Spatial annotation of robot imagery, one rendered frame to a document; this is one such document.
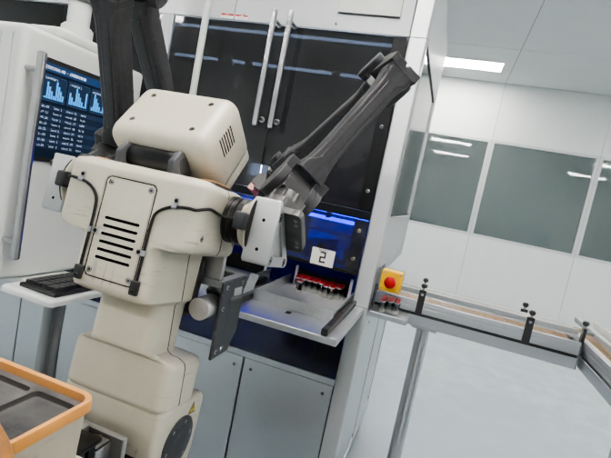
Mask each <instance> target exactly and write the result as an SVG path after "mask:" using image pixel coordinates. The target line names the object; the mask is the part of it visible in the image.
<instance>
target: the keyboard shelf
mask: <svg viewBox="0 0 611 458"><path fill-rule="evenodd" d="M65 273H69V272H67V271H57V272H51V273H44V274H32V275H26V276H19V277H13V278H9V281H10V282H12V283H9V284H3V285H2V288H1V291H3V292H6V293H9V294H12V295H15V296H18V297H21V298H23V299H26V300H28V301H31V302H33V303H36V304H41V305H43V306H45V307H49V308H54V307H57V306H62V305H66V304H73V303H77V302H81V301H85V300H89V299H93V298H97V297H101V296H102V293H100V292H97V291H94V290H92V291H87V292H82V293H78V294H70V295H66V296H61V297H56V298H54V297H51V296H48V295H45V294H41V293H39V292H36V291H33V290H30V289H28V288H25V287H23V286H20V282H25V281H26V279H28V278H34V277H40V276H47V275H53V274H65Z"/></svg>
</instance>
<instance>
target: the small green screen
mask: <svg viewBox="0 0 611 458"><path fill-rule="evenodd" d="M403 4H404V0H340V2H339V7H338V13H343V14H354V15H375V16H385V17H396V18H400V17H401V13H402V9H403Z"/></svg>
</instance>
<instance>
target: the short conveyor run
mask: <svg viewBox="0 0 611 458"><path fill-rule="evenodd" d="M423 281H424V284H422V285H421V286H418V285H414V284H408V283H404V282H403V285H402V290H401V292H400V293H399V294H393V293H389V292H386V291H382V290H379V289H376V291H375V296H374V301H373V305H372V307H373V306H374V304H377V305H379V303H380V299H381V298H382V296H383V295H387V296H389V297H390V296H391V297H395V299H396V298H398V299H401V303H400V309H399V311H401V312H404V313H408V314H409V317H408V320H407V324H412V325H415V326H419V327H423V328H426V329H429V330H433V331H436V332H439V333H442V334H449V335H452V336H455V337H459V338H462V339H466V340H468V341H472V342H476V343H479V344H485V345H488V346H492V347H495V348H498V349H502V350H505V351H508V352H512V353H518V354H521V355H524V356H528V357H531V358H535V359H538V360H541V361H545V362H548V363H554V364H557V365H561V366H564V367H567V368H571V369H574V370H575V369H576V365H577V362H578V358H579V355H580V351H581V348H582V345H581V344H582V343H580V342H578V341H577V340H576V339H575V338H574V336H573V334H576V335H578V333H579V329H576V328H574V325H573V324H568V323H564V322H560V321H557V320H553V319H549V318H545V317H542V316H538V315H536V311H533V310H531V311H529V314H528V310H527V309H526V308H527V307H528V306H529V304H528V303H523V306H524V309H523V308H521V310H520V311H517V310H513V309H509V308H505V307H502V306H498V305H494V304H488V303H484V302H480V301H477V300H473V299H469V298H465V297H462V296H458V295H454V294H448V293H444V292H440V291H437V290H433V289H429V288H427V287H428V284H426V283H428V281H429V280H428V278H424V280H423ZM389 297H388V298H389Z"/></svg>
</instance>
